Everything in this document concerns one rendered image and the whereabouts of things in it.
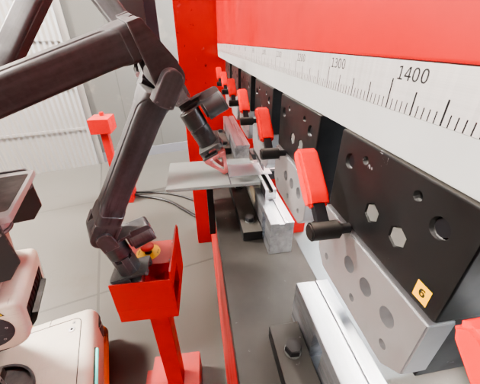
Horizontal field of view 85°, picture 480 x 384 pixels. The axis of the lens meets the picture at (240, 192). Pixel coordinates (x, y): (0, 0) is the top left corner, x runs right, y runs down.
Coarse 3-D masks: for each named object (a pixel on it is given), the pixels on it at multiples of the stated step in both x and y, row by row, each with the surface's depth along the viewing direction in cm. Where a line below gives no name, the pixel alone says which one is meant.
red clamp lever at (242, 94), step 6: (240, 90) 61; (246, 90) 62; (240, 96) 61; (246, 96) 61; (240, 102) 60; (246, 102) 60; (240, 108) 60; (246, 108) 60; (246, 114) 59; (240, 120) 59; (246, 120) 58; (252, 120) 59
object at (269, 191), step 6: (264, 174) 79; (264, 180) 77; (270, 180) 75; (264, 186) 72; (270, 186) 73; (264, 192) 72; (270, 192) 71; (276, 192) 71; (264, 198) 72; (270, 198) 72
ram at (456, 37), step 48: (240, 0) 70; (288, 0) 37; (336, 0) 25; (384, 0) 19; (432, 0) 15; (288, 48) 39; (336, 48) 26; (384, 48) 19; (432, 48) 16; (336, 96) 26; (384, 144) 20; (432, 144) 16
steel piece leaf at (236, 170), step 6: (228, 168) 78; (234, 168) 82; (240, 168) 82; (246, 168) 82; (252, 168) 82; (258, 168) 82; (234, 174) 78; (240, 174) 78; (246, 174) 78; (252, 174) 78
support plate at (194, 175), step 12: (180, 168) 82; (192, 168) 82; (204, 168) 82; (168, 180) 76; (180, 180) 76; (192, 180) 76; (204, 180) 76; (216, 180) 76; (228, 180) 76; (240, 180) 76; (252, 180) 75; (168, 192) 71
